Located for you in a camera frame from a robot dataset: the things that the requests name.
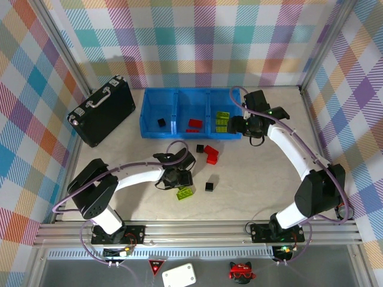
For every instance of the small black lego brick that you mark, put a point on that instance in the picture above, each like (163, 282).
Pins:
(161, 122)
(209, 186)
(200, 148)

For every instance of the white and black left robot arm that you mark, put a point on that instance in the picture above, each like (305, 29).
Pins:
(137, 177)

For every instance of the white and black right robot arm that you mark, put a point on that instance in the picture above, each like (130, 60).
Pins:
(287, 143)

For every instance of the blue three-compartment bin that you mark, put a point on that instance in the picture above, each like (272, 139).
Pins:
(191, 101)

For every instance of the red and black triangle emblem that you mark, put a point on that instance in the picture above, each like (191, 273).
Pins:
(156, 266)

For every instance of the white rectangular box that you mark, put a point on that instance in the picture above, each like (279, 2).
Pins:
(179, 274)

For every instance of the small controller board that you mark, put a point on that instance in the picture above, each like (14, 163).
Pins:
(282, 250)
(119, 252)

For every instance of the black cat figurine red glasses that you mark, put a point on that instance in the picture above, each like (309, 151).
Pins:
(242, 272)

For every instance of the red tube with grey cap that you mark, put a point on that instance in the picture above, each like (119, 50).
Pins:
(347, 213)

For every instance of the aluminium frame cross rail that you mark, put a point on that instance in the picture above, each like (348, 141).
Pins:
(194, 231)

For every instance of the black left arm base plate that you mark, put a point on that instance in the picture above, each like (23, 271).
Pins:
(134, 233)

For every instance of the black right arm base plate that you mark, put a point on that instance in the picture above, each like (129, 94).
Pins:
(260, 233)

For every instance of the aluminium frame post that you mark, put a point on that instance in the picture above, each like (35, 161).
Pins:
(63, 45)
(325, 45)

